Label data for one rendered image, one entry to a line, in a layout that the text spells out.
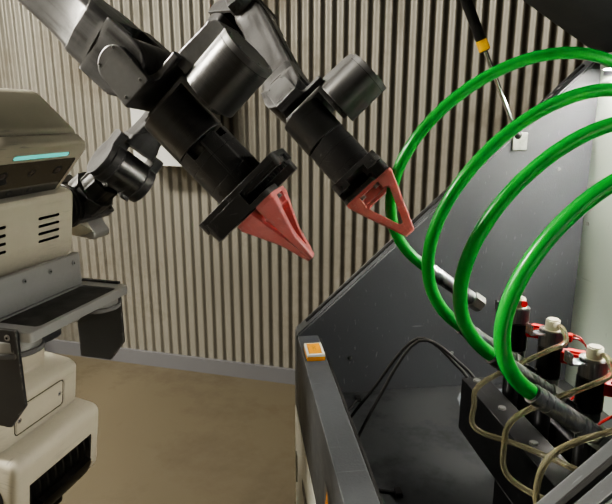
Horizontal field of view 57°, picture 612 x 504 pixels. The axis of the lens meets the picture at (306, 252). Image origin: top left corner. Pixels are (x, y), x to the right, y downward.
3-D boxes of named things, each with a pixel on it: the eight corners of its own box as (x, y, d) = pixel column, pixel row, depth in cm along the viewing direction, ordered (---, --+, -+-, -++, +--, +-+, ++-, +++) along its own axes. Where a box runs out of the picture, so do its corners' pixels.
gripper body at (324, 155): (387, 172, 75) (350, 131, 75) (382, 160, 65) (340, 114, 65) (351, 205, 76) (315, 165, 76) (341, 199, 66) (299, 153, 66)
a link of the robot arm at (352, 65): (304, 131, 82) (264, 91, 76) (363, 72, 79) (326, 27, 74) (333, 168, 72) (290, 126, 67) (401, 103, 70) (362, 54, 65)
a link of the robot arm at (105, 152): (252, 22, 117) (218, -16, 111) (286, 21, 106) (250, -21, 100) (125, 197, 113) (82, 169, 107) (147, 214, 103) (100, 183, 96)
